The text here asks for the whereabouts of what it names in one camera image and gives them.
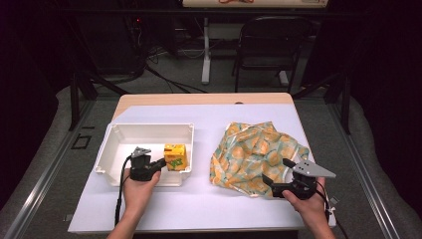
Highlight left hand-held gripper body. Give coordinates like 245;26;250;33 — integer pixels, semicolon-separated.
128;146;157;182

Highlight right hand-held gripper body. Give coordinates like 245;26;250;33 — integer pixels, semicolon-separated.
272;159;336;201

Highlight yellow juice carton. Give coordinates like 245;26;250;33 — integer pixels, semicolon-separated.
163;142;189;172

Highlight white plastic box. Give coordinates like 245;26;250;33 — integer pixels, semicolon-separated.
94;122;195;187

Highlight orange patterned cloth bag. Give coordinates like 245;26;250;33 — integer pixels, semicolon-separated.
208;120;312;200

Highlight person's right hand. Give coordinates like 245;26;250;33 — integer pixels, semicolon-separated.
282;177;329;230

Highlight person's left hand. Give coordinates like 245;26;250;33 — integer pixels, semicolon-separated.
122;170;162;215

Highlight white table mat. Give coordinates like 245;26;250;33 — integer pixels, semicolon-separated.
67;103;336;234

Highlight black stand legs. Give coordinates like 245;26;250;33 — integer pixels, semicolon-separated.
68;70;131;131
292;70;353;135

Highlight white desk leg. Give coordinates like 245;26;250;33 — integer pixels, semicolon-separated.
201;17;212;86

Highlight black folding chair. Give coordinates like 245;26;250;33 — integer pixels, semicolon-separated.
231;15;317;95

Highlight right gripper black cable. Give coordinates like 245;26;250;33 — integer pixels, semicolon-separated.
315;188;350;239

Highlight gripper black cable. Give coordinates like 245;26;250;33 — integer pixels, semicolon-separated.
315;188;350;239
113;154;133;227

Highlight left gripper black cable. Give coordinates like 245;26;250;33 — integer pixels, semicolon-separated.
113;154;133;227

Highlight metal floor rail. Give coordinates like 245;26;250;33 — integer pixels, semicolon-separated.
2;99;98;239
326;102;401;239

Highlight black floor cable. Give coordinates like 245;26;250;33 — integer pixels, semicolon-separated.
144;54;209;95

